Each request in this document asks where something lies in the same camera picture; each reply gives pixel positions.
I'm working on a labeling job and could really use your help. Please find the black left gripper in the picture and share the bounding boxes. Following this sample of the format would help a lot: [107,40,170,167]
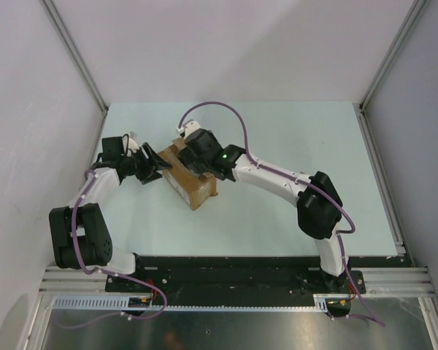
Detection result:
[121,143,172,184]

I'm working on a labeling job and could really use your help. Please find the brown cardboard express box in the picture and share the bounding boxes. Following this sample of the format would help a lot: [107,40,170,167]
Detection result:
[158,138,218,211]

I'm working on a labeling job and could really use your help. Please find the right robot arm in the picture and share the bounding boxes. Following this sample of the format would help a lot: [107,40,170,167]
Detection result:
[177,122,349,292]

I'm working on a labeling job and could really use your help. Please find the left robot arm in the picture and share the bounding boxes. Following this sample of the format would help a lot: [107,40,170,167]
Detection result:
[49,133,172,292]

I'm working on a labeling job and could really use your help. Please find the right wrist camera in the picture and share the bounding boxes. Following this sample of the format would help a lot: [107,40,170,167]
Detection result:
[177,120,201,138]

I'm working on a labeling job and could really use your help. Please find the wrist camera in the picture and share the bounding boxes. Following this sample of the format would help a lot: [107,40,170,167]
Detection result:
[123,132,139,155]
[177,120,201,138]

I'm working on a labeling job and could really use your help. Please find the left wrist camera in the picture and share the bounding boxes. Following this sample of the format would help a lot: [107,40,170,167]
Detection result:
[123,132,139,155]

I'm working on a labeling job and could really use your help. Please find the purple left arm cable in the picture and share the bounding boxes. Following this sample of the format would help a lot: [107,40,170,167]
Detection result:
[54,167,169,329]

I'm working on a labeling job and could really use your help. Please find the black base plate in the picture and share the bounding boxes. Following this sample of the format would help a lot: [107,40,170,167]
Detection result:
[102,257,411,308]

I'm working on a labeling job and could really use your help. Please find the grey slotted cable duct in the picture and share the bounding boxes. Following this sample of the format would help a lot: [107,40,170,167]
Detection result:
[53,294,333,313]

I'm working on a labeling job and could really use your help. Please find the left aluminium frame post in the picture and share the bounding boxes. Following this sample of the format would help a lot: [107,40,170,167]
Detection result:
[39,0,108,114]

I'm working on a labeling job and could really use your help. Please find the aluminium frame post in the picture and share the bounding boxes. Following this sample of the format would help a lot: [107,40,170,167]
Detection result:
[361,0,430,106]
[39,0,108,114]

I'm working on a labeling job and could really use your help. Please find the right aluminium frame post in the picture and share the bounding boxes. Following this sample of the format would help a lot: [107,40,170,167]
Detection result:
[361,0,430,106]

